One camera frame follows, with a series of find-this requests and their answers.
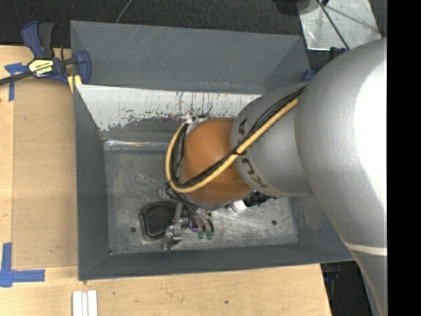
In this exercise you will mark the grey metal bin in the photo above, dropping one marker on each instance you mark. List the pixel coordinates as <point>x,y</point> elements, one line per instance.
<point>138,58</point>

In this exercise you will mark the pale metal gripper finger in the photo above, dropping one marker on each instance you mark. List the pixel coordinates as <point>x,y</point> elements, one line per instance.
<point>178,235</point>
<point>168,240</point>

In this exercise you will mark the black sunglasses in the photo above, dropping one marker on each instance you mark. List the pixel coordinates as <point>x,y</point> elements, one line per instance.
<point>157,218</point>

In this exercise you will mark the black cylinder on white bracket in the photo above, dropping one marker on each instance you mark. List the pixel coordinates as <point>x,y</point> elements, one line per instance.
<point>255,199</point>

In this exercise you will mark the pale wood flat board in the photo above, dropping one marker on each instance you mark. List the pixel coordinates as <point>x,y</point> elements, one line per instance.
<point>42,176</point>

